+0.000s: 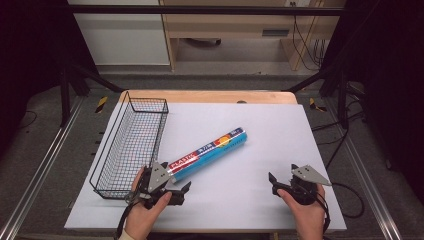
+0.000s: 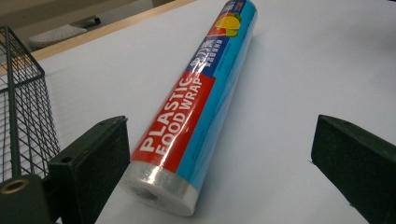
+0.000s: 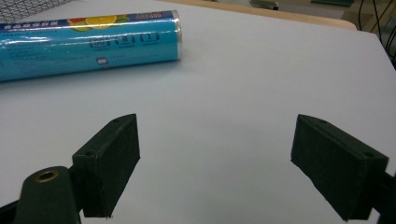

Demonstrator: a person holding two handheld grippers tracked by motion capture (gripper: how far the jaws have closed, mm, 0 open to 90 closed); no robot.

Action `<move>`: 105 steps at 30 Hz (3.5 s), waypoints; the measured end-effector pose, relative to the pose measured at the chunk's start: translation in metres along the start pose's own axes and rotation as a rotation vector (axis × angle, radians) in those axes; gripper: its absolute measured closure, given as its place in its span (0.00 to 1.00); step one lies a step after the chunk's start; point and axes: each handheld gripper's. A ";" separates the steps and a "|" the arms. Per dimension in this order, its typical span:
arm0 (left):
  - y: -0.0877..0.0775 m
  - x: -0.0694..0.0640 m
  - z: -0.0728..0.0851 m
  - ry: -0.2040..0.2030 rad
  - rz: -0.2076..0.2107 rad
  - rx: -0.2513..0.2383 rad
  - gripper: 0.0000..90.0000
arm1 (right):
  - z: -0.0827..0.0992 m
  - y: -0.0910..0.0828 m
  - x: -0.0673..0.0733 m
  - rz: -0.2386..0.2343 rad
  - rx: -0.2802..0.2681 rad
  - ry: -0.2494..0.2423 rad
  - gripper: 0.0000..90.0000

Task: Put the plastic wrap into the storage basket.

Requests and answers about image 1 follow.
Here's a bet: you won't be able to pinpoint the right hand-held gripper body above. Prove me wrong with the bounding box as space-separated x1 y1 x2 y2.
271 164 333 206

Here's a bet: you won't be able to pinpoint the blue plastic wrap box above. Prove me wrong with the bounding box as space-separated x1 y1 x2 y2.
167 126 248 183

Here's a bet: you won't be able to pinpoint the thin black floor cable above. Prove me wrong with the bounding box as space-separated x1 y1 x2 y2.
18 110 38 130

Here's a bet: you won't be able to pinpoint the black hanging cables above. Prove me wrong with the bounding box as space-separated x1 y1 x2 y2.
291 1 327 72

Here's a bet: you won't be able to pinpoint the white cabinet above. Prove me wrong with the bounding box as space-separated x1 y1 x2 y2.
67 0 171 67

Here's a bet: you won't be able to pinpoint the black crossbar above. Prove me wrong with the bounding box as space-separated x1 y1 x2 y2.
65 4 345 16

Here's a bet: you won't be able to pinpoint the dark curtain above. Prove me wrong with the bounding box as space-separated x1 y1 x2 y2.
0 0 98 159
322 0 424 196

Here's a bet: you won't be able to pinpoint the wooden desk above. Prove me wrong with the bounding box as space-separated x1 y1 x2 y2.
159 0 348 72

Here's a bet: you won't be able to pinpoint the metal floor rail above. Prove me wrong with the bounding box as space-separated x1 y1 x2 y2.
323 97 404 240
0 95 85 240

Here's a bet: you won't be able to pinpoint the black wire basket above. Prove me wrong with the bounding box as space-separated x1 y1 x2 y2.
88 91 170 201

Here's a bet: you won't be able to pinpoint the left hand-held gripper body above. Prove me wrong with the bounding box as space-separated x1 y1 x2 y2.
134 161 186 210

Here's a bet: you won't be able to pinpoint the black wrist strap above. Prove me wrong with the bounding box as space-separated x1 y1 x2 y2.
114 192 135 240
315 191 332 240

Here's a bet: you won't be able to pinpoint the wooden table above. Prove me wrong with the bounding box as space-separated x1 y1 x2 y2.
119 89 298 106

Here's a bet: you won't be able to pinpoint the white table mat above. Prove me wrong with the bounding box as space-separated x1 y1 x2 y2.
63 102 348 233

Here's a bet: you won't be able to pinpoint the black metal stand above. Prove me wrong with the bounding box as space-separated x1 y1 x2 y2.
59 61 125 128
285 63 352 130

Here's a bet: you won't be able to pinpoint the person's right hand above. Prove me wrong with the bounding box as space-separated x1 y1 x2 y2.
276 184 327 240

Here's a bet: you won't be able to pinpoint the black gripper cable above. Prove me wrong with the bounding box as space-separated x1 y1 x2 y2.
331 181 365 220

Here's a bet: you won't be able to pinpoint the person's left hand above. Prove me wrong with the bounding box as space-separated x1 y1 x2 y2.
123 166 173 239

